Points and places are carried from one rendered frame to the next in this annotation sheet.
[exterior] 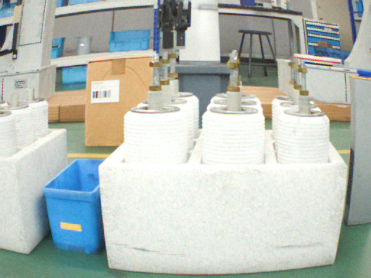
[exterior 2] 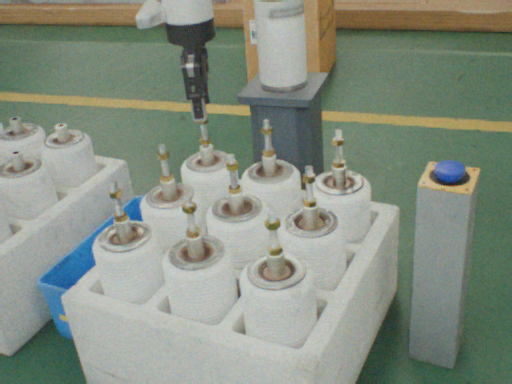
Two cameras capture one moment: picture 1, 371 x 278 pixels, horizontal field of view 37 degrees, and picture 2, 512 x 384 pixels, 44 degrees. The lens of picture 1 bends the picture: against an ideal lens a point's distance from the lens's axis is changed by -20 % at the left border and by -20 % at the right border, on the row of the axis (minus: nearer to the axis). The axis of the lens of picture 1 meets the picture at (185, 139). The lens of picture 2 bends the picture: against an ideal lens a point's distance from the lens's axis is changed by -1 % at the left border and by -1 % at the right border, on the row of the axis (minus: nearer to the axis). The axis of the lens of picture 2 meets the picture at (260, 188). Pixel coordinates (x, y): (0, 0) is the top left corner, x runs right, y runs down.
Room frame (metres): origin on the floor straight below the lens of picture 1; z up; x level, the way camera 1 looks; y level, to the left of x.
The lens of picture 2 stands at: (0.40, -0.43, 0.74)
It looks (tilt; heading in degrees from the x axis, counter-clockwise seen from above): 30 degrees down; 23
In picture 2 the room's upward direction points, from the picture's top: 5 degrees counter-clockwise
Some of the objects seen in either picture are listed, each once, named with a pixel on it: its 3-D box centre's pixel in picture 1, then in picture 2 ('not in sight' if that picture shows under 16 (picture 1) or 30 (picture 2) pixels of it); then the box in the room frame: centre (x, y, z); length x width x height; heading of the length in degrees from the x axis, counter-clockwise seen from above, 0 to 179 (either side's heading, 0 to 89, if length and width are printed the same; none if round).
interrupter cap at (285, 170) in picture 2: (236, 96); (270, 172); (1.25, -0.09, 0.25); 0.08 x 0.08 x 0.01
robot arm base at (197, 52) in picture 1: (199, 30); (281, 41); (1.51, -0.03, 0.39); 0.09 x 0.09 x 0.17; 2
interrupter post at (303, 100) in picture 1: (304, 105); (275, 262); (1.00, -0.19, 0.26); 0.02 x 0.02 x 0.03
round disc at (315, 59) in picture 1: (318, 59); not in sight; (3.23, -0.72, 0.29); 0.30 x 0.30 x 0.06
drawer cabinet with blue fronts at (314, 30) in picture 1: (319, 48); not in sight; (6.61, -1.50, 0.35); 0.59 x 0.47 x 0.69; 2
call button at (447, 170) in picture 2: (364, 74); (449, 172); (1.18, -0.38, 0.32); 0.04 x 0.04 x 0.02
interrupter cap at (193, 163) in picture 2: (172, 95); (208, 161); (1.26, 0.02, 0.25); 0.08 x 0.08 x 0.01
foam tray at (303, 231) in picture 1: (233, 196); (246, 293); (1.13, -0.08, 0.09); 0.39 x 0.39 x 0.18; 85
